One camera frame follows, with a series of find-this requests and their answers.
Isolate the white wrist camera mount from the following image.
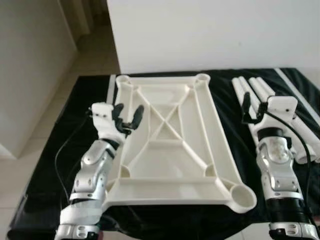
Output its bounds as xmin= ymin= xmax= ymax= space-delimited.
xmin=257 ymin=96 xmax=299 ymax=132
xmin=90 ymin=102 xmax=128 ymax=146

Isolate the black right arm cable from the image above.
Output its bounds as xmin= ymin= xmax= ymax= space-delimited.
xmin=262 ymin=111 xmax=315 ymax=223

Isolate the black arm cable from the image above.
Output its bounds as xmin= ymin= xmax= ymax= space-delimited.
xmin=262 ymin=111 xmax=315 ymax=223
xmin=54 ymin=111 xmax=96 ymax=201

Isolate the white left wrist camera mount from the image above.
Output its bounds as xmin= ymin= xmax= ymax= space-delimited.
xmin=90 ymin=102 xmax=128 ymax=146

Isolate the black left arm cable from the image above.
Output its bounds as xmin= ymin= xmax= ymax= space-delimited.
xmin=54 ymin=111 xmax=96 ymax=201

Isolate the white plastic table top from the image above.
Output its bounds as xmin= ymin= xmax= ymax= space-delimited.
xmin=102 ymin=73 xmax=258 ymax=214

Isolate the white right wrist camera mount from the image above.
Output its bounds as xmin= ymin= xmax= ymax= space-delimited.
xmin=257 ymin=96 xmax=299 ymax=132

